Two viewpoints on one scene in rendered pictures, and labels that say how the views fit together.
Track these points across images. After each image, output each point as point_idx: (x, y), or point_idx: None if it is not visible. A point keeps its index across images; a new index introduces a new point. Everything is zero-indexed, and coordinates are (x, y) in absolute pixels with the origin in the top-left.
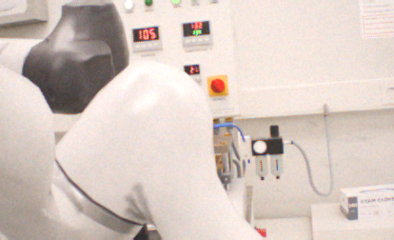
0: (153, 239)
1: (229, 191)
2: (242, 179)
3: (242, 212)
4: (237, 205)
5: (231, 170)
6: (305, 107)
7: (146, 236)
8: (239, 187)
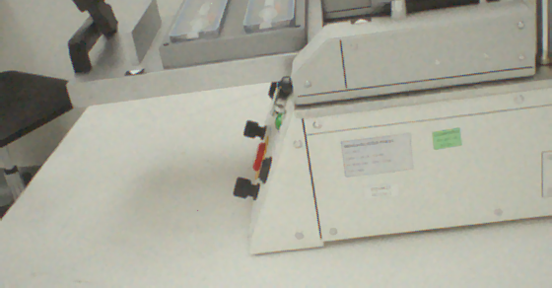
0: (86, 26)
1: (383, 21)
2: (511, 12)
3: (302, 66)
4: (313, 48)
5: None
6: None
7: (93, 19)
8: (427, 22)
